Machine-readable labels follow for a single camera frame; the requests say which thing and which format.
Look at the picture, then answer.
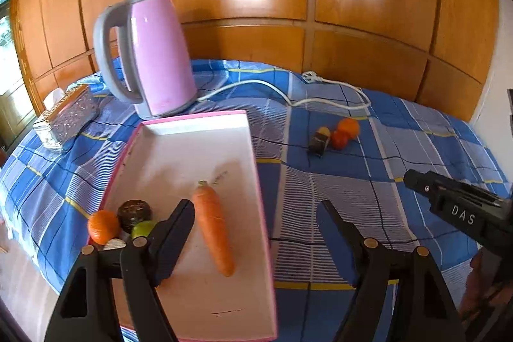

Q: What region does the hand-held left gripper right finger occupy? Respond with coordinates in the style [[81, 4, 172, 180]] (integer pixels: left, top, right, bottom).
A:
[[316, 200, 467, 342]]

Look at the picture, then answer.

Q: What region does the pink electric kettle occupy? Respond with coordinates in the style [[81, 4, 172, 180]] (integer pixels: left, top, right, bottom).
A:
[[93, 0, 198, 121]]

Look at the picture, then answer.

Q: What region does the orange with stem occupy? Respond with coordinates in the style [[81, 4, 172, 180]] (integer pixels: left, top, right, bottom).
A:
[[337, 118, 360, 138]]

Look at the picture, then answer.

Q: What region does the red tomato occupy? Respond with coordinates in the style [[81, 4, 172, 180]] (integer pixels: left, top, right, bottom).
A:
[[331, 129, 350, 149]]

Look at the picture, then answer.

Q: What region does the small dark eggplant piece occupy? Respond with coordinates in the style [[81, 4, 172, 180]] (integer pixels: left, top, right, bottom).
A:
[[308, 133, 331, 156]]

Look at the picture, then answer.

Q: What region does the blue plaid tablecloth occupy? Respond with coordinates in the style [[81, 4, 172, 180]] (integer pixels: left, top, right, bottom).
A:
[[0, 57, 513, 342]]

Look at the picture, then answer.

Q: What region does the green lime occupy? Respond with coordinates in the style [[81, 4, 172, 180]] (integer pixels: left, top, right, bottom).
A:
[[131, 221, 159, 240]]

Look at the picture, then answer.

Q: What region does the wooden door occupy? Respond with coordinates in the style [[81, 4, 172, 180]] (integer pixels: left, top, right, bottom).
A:
[[0, 0, 38, 154]]

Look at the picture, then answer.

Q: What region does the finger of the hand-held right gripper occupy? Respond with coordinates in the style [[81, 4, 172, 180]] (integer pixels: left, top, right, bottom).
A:
[[403, 169, 510, 207]]

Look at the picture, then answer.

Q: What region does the silver patterned tissue box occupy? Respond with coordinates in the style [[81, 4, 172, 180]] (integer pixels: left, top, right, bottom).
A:
[[40, 83, 101, 144]]

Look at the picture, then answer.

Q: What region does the dark passion fruit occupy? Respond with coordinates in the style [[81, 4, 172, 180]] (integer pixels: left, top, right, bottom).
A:
[[117, 200, 153, 232]]

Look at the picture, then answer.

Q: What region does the white power cord with plug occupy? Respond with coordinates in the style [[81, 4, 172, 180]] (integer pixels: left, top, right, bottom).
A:
[[196, 70, 371, 120]]

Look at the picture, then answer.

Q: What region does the pink rimmed white tray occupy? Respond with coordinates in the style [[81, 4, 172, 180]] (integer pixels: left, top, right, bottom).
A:
[[87, 110, 278, 340]]

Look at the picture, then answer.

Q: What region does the person's right hand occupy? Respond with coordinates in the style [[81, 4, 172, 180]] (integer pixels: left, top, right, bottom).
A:
[[459, 252, 498, 322]]

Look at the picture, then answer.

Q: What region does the carrot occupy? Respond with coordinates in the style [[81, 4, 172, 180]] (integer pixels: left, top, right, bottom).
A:
[[191, 181, 235, 278]]

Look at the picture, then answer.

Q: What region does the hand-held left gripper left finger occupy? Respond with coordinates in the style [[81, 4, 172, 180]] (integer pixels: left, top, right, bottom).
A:
[[44, 199, 196, 342]]

